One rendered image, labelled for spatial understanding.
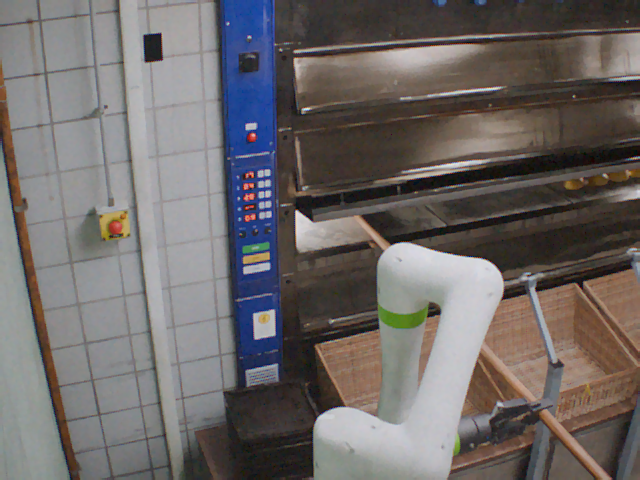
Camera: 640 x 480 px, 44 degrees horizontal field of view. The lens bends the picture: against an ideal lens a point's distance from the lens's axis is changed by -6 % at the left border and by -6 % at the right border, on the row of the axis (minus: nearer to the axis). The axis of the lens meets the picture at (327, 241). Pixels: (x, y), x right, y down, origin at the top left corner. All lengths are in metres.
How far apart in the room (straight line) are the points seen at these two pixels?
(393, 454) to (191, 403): 1.46
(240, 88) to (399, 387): 1.02
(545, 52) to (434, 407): 1.66
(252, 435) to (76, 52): 1.31
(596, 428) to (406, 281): 1.60
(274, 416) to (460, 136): 1.14
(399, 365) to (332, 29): 1.11
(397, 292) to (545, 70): 1.39
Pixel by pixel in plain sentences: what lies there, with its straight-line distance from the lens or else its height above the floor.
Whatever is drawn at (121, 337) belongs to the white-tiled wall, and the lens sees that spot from 2.80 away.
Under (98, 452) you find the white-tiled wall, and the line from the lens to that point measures 3.08.
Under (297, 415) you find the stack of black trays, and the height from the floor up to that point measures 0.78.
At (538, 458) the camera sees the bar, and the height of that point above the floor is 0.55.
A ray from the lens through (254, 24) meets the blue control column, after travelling 2.46.
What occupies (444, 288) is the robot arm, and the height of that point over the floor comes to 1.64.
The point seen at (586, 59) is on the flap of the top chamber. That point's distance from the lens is 3.12.
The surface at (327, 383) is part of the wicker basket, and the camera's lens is 2.94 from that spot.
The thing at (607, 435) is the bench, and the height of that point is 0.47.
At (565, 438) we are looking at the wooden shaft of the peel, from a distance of 2.11.
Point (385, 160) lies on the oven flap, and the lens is 2.78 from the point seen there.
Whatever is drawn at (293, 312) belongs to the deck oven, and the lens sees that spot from 2.92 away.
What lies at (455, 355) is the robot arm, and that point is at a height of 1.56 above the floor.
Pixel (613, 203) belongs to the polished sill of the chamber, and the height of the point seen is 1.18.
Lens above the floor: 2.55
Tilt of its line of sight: 28 degrees down
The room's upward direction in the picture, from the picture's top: straight up
